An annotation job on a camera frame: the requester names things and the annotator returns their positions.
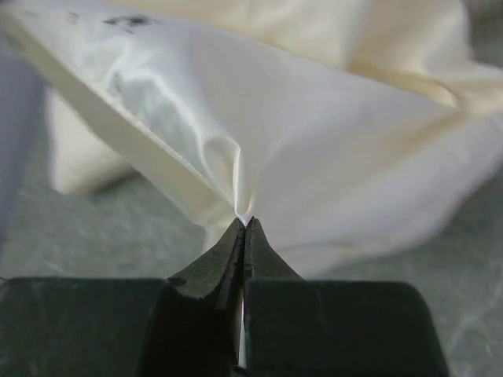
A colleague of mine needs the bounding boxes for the cream satin pillowcase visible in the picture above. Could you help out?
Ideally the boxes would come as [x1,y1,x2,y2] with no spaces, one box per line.
[1,1,502,273]

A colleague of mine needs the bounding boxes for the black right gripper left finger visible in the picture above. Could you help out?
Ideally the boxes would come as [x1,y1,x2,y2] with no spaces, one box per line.
[1,221,244,376]

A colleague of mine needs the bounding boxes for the cream rectangular pillow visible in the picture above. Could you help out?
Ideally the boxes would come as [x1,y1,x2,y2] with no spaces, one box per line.
[45,89,134,195]

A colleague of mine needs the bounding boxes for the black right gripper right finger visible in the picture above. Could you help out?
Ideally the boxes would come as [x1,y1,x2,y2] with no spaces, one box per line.
[244,219,450,376]

